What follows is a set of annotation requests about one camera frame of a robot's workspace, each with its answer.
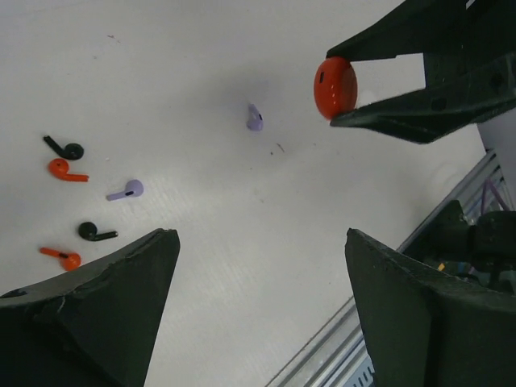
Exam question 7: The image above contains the purple earbud right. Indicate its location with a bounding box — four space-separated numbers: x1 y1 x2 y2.
247 104 264 131

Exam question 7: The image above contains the red earbud lower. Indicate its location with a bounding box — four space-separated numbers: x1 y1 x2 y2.
40 248 81 271

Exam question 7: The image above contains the purple earbud left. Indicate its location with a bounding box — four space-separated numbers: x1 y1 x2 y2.
106 179 144 202

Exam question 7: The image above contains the red earbud charging case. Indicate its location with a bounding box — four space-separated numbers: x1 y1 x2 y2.
314 56 358 120

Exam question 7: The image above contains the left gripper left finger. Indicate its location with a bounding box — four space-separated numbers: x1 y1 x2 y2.
1 229 180 386

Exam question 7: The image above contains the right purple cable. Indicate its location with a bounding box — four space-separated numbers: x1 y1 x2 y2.
481 177 507 213

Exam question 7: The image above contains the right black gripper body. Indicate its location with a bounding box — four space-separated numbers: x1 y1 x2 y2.
418 1 515 89

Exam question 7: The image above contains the black earbud lower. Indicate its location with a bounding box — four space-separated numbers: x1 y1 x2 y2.
77 222 119 242

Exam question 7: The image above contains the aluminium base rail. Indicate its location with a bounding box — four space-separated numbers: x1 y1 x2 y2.
268 149 501 386

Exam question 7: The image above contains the red earbud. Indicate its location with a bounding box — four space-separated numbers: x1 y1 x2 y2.
48 158 89 182
40 248 81 271

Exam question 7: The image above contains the red earbud upper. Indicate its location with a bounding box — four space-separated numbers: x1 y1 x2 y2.
48 158 89 182

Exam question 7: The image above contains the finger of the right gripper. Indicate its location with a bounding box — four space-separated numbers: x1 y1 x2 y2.
327 0 464 62
330 52 515 144

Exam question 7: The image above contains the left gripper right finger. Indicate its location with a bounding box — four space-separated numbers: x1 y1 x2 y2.
345 229 515 386

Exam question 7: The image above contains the purple earbud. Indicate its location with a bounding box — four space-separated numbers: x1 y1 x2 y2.
106 179 144 202
247 104 264 131

